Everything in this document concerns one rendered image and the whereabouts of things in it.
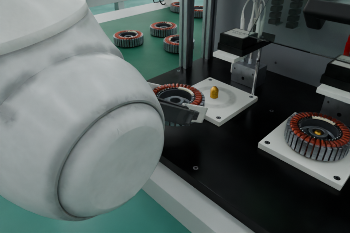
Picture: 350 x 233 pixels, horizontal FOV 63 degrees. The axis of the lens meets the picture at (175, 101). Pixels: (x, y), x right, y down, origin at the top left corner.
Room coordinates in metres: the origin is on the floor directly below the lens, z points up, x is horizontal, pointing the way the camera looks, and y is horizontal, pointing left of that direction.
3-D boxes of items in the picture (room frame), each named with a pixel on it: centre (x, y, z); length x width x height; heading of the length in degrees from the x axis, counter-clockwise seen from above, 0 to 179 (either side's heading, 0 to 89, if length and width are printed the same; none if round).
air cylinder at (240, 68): (0.70, -0.20, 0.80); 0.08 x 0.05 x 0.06; 45
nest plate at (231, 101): (0.59, -0.09, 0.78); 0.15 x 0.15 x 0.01; 45
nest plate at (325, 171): (0.42, -0.26, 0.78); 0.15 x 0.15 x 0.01; 45
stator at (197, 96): (0.47, 0.00, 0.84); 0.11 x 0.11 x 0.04
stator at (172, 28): (1.17, 0.05, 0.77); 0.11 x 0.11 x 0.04
